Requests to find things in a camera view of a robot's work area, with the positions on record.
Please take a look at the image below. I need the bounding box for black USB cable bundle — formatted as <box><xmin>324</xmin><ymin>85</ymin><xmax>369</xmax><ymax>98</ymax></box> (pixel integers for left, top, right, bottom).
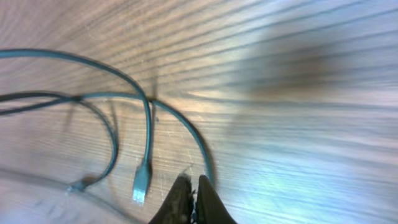
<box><xmin>0</xmin><ymin>48</ymin><xmax>217</xmax><ymax>206</ymax></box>

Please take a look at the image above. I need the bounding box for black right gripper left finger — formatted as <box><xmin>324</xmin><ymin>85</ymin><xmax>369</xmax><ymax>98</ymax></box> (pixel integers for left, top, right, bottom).
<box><xmin>149</xmin><ymin>174</ymin><xmax>193</xmax><ymax>224</ymax></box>

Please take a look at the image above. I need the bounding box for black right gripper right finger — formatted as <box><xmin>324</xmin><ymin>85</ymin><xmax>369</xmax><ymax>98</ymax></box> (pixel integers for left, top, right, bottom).
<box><xmin>196</xmin><ymin>175</ymin><xmax>236</xmax><ymax>224</ymax></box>

